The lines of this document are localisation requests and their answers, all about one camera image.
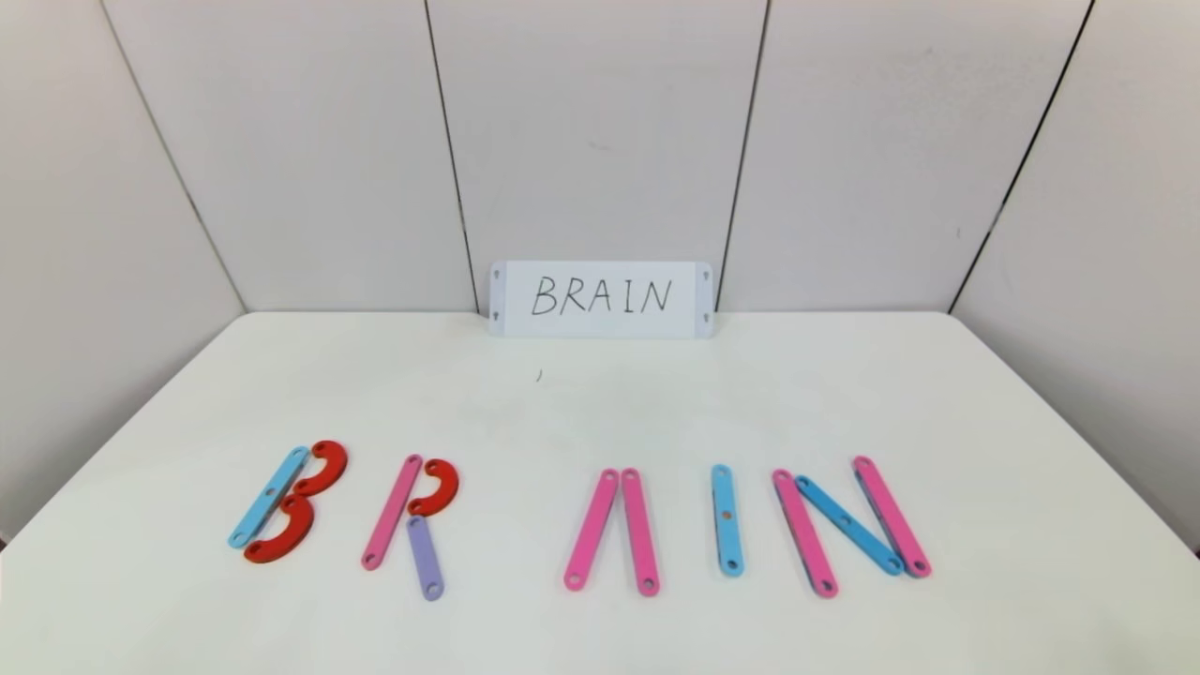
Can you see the large red arc piece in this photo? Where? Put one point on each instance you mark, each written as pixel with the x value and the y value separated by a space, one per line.
pixel 286 541
pixel 333 466

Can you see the white sign reading BRAIN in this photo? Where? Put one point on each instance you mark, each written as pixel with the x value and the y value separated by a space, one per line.
pixel 562 323

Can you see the short purple bar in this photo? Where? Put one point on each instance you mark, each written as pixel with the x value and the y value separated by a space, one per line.
pixel 424 558

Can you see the small red arc piece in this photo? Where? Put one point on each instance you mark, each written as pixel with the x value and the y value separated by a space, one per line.
pixel 445 486

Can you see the long light blue flat bar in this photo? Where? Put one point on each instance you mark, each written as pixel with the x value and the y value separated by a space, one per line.
pixel 269 496

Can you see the short blue bar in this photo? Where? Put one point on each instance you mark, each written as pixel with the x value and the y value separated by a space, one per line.
pixel 844 520

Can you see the blue bar with orange hole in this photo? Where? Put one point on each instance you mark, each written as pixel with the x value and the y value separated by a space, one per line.
pixel 727 539

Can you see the pink bar with holes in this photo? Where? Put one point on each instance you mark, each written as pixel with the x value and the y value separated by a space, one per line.
pixel 804 534
pixel 640 532
pixel 389 516
pixel 592 530
pixel 891 511

